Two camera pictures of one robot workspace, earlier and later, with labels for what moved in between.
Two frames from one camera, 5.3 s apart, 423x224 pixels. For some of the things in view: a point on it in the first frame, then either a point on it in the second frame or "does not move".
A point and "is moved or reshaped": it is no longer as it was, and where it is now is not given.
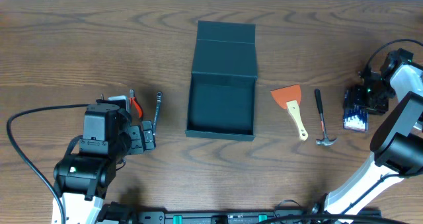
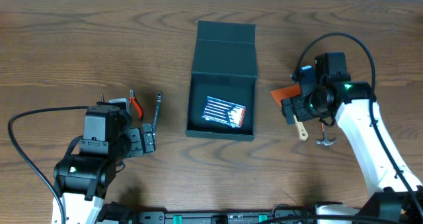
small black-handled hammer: x=325 y=141 does not move
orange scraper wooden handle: x=289 y=98 does not move
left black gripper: x=139 y=139 does not move
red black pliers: x=133 y=99 does not move
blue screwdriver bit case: x=355 y=111 is moved or reshaped
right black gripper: x=381 y=108 -> x=301 y=102
